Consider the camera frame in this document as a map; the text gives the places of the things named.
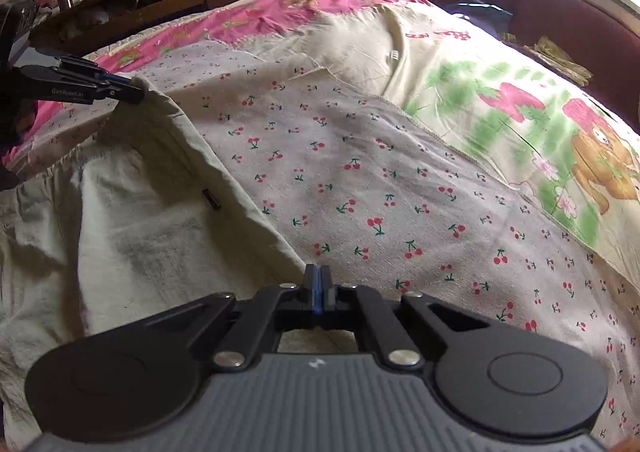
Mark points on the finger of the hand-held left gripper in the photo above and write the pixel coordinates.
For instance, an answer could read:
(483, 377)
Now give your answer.
(122, 92)
(75, 63)

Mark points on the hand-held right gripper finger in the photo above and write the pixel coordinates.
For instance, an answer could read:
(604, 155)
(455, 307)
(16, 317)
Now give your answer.
(314, 297)
(325, 292)

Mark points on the pale green pants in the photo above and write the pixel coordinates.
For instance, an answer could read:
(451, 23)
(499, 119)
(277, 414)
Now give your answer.
(125, 232)

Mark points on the cherry print bed sheet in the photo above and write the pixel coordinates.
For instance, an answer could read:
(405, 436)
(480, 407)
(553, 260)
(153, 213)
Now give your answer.
(380, 172)

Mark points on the pink cartoon printed blanket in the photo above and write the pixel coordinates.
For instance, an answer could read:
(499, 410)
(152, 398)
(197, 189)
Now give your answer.
(450, 57)

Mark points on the black flat object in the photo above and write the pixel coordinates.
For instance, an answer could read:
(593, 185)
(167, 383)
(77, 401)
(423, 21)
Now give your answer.
(480, 12)

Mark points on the yellow cloth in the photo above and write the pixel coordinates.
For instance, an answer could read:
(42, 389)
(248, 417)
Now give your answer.
(560, 60)

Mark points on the maroon upholstered bed surround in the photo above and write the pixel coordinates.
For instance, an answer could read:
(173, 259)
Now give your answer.
(560, 7)

